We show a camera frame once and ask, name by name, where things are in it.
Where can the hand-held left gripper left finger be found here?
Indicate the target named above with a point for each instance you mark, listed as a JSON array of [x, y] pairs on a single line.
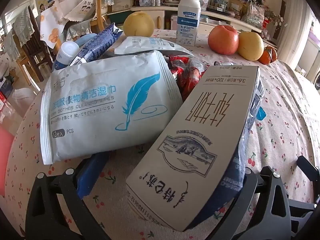
[[87, 177]]

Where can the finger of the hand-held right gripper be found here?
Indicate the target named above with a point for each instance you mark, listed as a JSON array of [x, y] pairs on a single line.
[[301, 207], [308, 167]]

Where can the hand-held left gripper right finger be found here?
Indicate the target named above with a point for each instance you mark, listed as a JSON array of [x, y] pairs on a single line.
[[250, 187]]

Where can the white wipes pack blue feather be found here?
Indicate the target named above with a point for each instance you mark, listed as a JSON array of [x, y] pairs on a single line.
[[100, 110]]

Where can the beige and blue milk carton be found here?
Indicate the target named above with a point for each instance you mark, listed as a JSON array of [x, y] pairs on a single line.
[[190, 140]]

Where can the white plastic bin bag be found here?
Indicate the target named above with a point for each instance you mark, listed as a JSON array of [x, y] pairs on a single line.
[[25, 96]]

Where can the red snack wrapper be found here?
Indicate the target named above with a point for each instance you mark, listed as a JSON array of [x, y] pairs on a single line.
[[187, 80]]

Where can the small white and blue bottle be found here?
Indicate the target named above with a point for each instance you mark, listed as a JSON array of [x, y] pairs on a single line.
[[66, 52]]

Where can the cherry print tablecloth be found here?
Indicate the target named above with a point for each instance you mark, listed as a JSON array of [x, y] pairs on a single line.
[[287, 105]]

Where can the white washing machine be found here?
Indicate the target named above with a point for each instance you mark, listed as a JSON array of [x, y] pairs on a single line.
[[317, 82]]

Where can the pink stool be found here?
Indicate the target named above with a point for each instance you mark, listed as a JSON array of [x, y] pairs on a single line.
[[6, 140]]

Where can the orange persimmon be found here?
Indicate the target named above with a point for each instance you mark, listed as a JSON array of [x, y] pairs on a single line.
[[273, 53], [263, 58]]

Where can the yellow apple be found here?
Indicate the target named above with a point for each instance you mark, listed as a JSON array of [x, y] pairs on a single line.
[[251, 46]]

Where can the dark wooden chair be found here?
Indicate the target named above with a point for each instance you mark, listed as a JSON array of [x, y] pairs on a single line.
[[32, 47]]

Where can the red apple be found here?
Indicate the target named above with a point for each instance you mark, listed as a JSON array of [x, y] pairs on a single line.
[[223, 40]]

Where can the orange print table cover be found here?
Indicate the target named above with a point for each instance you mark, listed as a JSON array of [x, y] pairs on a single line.
[[50, 27]]

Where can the yellow pear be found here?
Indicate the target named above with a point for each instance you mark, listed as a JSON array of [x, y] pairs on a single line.
[[138, 25]]

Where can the plastic bag of goods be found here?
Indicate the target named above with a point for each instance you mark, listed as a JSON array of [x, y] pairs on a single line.
[[255, 13]]

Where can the white television cabinet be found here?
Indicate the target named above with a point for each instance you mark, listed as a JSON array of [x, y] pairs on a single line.
[[225, 17]]

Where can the white mesh food cover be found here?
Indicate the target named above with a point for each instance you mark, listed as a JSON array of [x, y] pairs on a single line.
[[75, 2]]

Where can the white supplement bottle blue label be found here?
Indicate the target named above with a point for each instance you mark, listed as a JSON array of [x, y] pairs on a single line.
[[187, 22]]

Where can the clear plastic zip bag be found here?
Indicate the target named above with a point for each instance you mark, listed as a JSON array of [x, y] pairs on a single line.
[[204, 0]]

